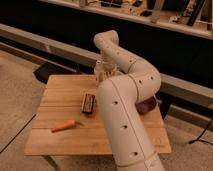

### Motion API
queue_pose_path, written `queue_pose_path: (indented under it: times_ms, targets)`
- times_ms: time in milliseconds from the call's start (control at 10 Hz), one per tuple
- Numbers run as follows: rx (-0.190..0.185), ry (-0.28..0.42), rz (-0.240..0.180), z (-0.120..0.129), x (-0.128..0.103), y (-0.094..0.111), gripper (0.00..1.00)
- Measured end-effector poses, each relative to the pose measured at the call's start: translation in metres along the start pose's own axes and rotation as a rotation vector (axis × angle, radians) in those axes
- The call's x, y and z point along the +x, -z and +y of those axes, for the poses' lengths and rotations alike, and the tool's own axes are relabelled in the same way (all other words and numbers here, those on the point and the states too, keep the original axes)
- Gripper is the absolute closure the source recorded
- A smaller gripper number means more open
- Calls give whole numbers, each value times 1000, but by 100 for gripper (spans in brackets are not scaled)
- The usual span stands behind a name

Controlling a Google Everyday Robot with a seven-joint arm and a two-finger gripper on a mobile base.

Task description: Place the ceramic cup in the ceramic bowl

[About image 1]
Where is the black snack box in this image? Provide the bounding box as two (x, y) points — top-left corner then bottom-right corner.
(82, 94), (95, 114)

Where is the clear plastic bottle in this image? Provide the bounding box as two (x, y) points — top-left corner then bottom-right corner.
(94, 60), (103, 85)

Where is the black floor cable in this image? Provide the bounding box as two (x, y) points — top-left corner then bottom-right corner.
(188, 118), (213, 145)

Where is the purple ceramic bowl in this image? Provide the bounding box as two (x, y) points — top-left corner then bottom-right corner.
(136, 97), (157, 114)

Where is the wooden table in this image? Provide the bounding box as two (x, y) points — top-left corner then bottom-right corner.
(25, 75), (171, 156)

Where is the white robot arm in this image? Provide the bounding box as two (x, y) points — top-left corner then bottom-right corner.
(94, 30), (165, 171)

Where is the long wooden shelf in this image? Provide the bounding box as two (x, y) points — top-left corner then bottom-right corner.
(41, 0), (213, 40)

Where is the orange carrot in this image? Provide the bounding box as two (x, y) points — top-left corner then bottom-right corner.
(51, 120), (82, 133)

